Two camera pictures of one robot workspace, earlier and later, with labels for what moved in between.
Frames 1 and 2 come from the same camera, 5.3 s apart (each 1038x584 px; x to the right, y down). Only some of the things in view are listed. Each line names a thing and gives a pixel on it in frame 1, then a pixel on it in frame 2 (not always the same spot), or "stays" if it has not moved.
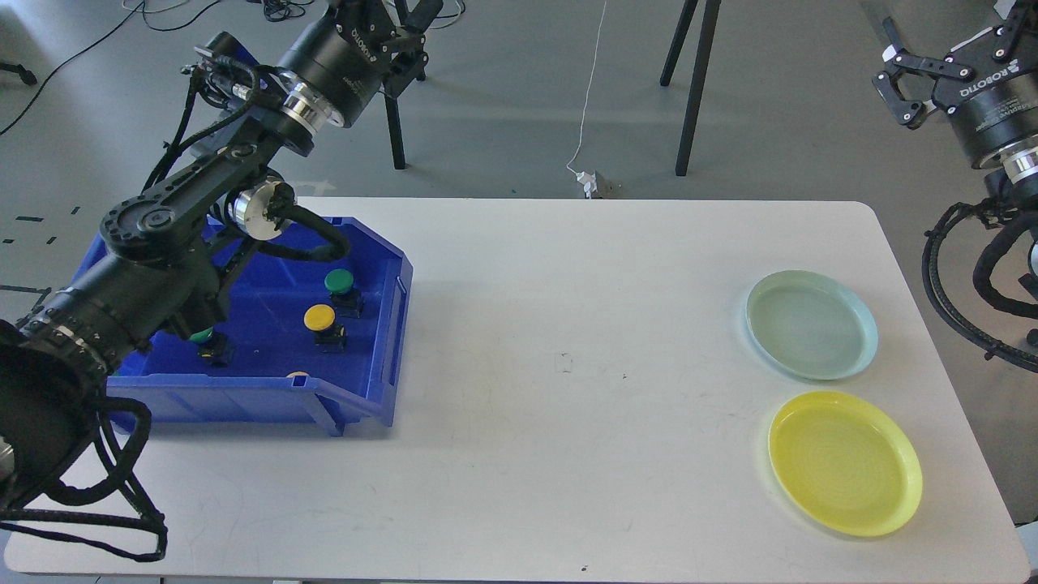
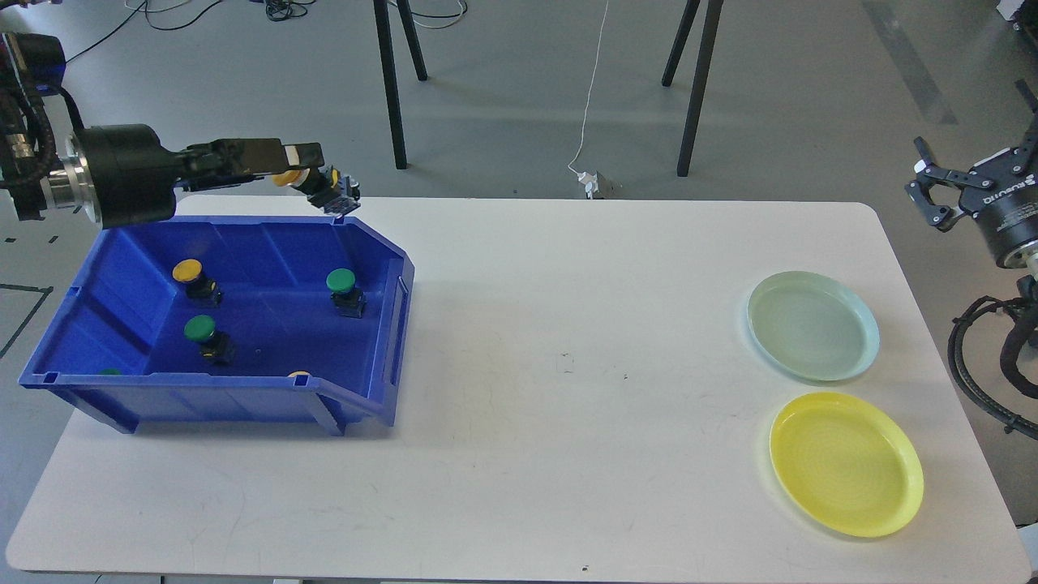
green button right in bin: [346, 298] stays
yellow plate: [847, 463] stays
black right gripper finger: [911, 113] to [928, 173]
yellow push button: [329, 337] to [325, 186]
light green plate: [809, 326] stays
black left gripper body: [341, 49] to [134, 177]
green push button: [212, 346] stays
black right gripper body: [997, 107] to [1006, 214]
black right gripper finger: [1009, 33] to [1026, 156]
